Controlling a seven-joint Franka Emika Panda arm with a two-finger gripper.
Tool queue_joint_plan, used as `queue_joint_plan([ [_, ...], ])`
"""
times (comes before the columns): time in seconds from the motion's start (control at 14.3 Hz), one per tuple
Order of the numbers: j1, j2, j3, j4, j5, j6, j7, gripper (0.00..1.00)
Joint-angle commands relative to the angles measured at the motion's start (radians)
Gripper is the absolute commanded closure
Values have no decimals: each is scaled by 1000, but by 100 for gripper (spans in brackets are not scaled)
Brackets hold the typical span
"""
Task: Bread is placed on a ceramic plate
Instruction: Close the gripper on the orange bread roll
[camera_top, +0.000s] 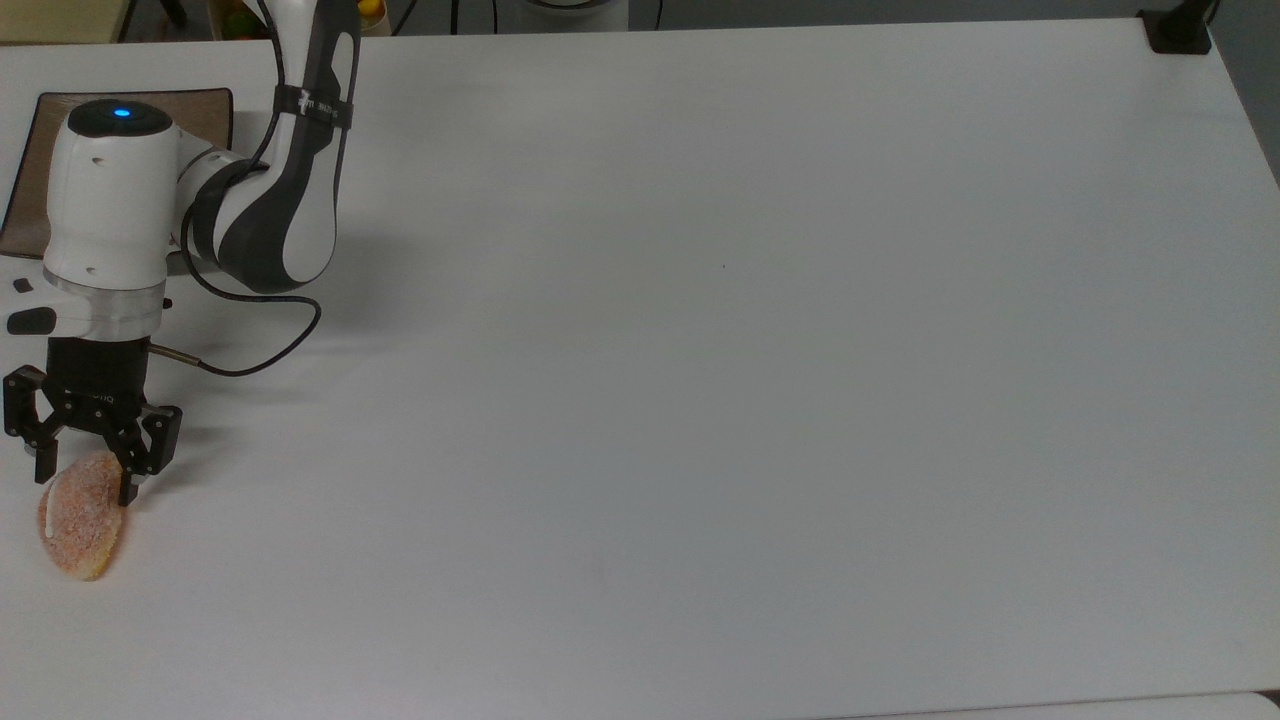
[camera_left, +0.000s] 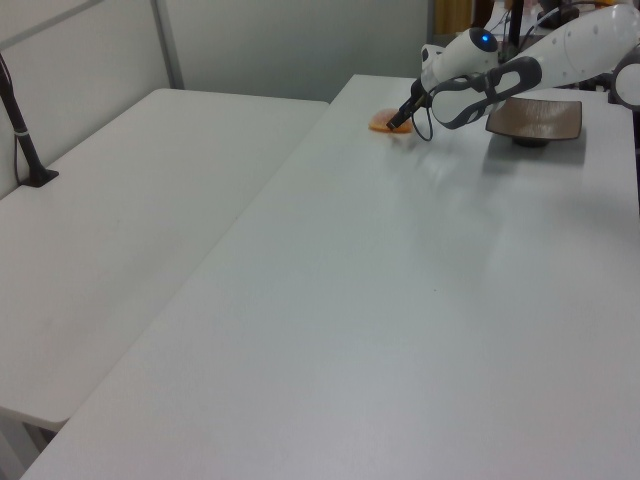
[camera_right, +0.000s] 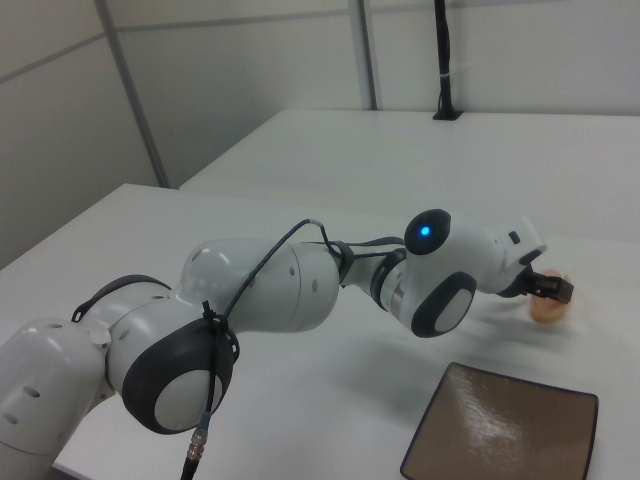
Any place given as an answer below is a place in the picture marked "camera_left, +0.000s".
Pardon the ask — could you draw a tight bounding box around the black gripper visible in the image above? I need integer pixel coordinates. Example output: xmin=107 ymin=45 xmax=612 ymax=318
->
xmin=386 ymin=79 xmax=434 ymax=133

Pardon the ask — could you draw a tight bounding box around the orange sugared bread roll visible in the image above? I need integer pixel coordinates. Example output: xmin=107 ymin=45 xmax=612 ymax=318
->
xmin=368 ymin=107 xmax=415 ymax=136

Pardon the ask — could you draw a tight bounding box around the brown square ceramic plate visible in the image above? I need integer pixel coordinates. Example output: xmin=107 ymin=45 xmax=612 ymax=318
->
xmin=485 ymin=96 xmax=585 ymax=149

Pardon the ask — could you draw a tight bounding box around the yellow background board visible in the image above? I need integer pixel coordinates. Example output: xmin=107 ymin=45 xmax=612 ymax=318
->
xmin=433 ymin=0 xmax=475 ymax=36

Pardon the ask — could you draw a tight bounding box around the black background stand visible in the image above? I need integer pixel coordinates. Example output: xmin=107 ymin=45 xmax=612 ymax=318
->
xmin=508 ymin=0 xmax=528 ymax=52

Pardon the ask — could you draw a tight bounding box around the white table leg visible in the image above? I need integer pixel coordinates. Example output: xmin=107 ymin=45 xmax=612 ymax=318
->
xmin=0 ymin=407 xmax=58 ymax=480

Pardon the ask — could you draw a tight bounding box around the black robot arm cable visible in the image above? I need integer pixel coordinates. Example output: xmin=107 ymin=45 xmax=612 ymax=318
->
xmin=411 ymin=102 xmax=435 ymax=143

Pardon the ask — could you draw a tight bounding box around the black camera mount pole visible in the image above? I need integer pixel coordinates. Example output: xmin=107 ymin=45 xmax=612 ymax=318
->
xmin=0 ymin=51 xmax=61 ymax=189

